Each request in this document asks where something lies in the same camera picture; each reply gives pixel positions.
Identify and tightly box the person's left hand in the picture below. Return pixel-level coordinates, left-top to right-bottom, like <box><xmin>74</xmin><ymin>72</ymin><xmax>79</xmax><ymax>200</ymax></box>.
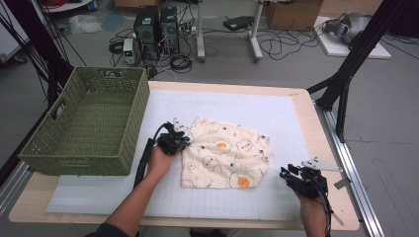
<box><xmin>145</xmin><ymin>144</ymin><xmax>180</xmax><ymax>183</ymax></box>

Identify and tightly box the clear plastic bag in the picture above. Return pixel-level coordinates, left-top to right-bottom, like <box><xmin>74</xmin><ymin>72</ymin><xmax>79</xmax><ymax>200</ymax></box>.
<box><xmin>68</xmin><ymin>14</ymin><xmax>103</xmax><ymax>36</ymax></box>

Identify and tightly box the cream egg print cloth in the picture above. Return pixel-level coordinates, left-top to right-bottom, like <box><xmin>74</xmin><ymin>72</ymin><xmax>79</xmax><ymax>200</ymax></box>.
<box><xmin>180</xmin><ymin>116</ymin><xmax>271</xmax><ymax>191</ymax></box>

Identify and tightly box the grey headset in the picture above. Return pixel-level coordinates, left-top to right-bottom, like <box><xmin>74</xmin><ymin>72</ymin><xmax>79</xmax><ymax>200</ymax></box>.
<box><xmin>322</xmin><ymin>12</ymin><xmax>372</xmax><ymax>45</ymax></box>

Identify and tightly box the cardboard box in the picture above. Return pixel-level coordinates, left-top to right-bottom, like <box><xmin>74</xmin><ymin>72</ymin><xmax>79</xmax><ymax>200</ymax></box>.
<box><xmin>266</xmin><ymin>0</ymin><xmax>325</xmax><ymax>32</ymax></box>

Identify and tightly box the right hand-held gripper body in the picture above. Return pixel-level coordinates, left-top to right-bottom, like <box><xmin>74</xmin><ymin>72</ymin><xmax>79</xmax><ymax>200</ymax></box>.
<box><xmin>285</xmin><ymin>157</ymin><xmax>344</xmax><ymax>199</ymax></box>

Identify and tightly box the person's right hand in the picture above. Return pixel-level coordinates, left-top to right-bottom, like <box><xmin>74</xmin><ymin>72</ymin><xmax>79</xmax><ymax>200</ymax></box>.
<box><xmin>293</xmin><ymin>192</ymin><xmax>328</xmax><ymax>226</ymax></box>

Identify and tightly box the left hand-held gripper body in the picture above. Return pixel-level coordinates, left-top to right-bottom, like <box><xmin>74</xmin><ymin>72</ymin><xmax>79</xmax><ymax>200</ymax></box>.
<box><xmin>156</xmin><ymin>118</ymin><xmax>191</xmax><ymax>156</ymax></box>

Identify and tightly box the black metal stand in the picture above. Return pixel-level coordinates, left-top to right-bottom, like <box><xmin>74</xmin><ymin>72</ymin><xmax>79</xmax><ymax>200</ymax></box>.
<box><xmin>305</xmin><ymin>0</ymin><xmax>409</xmax><ymax>144</ymax></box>
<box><xmin>0</xmin><ymin>0</ymin><xmax>76</xmax><ymax>107</ymax></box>

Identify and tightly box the green woven basket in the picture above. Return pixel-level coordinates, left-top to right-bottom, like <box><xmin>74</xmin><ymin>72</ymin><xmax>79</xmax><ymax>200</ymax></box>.
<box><xmin>18</xmin><ymin>66</ymin><xmax>151</xmax><ymax>177</ymax></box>

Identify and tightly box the white gridded mat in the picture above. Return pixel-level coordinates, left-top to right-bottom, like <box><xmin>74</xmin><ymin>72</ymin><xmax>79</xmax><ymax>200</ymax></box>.
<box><xmin>45</xmin><ymin>89</ymin><xmax>310</xmax><ymax>221</ymax></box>

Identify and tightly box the grey tape piece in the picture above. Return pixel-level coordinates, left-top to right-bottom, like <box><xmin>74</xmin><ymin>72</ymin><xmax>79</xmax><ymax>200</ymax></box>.
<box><xmin>333</xmin><ymin>177</ymin><xmax>353</xmax><ymax>191</ymax></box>

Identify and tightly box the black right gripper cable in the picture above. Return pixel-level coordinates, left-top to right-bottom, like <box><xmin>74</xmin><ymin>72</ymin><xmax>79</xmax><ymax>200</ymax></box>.
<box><xmin>307</xmin><ymin>174</ymin><xmax>333</xmax><ymax>237</ymax></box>

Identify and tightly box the black flat device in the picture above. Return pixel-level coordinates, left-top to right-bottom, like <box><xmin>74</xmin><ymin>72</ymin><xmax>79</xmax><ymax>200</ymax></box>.
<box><xmin>222</xmin><ymin>15</ymin><xmax>255</xmax><ymax>32</ymax></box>

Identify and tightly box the black floor cable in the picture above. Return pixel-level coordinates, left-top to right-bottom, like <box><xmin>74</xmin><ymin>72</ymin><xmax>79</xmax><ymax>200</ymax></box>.
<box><xmin>258</xmin><ymin>28</ymin><xmax>321</xmax><ymax>61</ymax></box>

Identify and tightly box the tangle of black floor cables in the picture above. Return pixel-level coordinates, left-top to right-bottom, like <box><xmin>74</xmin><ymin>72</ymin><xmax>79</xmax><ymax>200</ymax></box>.
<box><xmin>108</xmin><ymin>28</ymin><xmax>196</xmax><ymax>78</ymax></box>

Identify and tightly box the white floor board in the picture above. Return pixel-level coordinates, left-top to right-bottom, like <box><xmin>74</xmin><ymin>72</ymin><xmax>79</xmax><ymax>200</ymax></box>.
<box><xmin>314</xmin><ymin>16</ymin><xmax>392</xmax><ymax>60</ymax></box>

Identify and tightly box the black computer tower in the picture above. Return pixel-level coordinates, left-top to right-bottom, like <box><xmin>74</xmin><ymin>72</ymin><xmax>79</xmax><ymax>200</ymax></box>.
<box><xmin>160</xmin><ymin>6</ymin><xmax>181</xmax><ymax>55</ymax></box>
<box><xmin>132</xmin><ymin>5</ymin><xmax>162</xmax><ymax>61</ymax></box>

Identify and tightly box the white desk leg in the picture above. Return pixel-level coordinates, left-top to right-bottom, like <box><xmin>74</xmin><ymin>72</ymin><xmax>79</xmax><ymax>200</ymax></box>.
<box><xmin>196</xmin><ymin>0</ymin><xmax>207</xmax><ymax>63</ymax></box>
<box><xmin>249</xmin><ymin>0</ymin><xmax>265</xmax><ymax>63</ymax></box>

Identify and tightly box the aluminium rail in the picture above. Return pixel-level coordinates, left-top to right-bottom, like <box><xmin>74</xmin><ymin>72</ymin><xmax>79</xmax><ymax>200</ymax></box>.
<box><xmin>315</xmin><ymin>104</ymin><xmax>386</xmax><ymax>237</ymax></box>
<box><xmin>0</xmin><ymin>160</ymin><xmax>34</xmax><ymax>216</ymax></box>

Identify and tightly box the white power supply box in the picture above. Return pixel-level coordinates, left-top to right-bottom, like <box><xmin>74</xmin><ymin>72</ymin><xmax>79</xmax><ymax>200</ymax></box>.
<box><xmin>123</xmin><ymin>38</ymin><xmax>136</xmax><ymax>66</ymax></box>

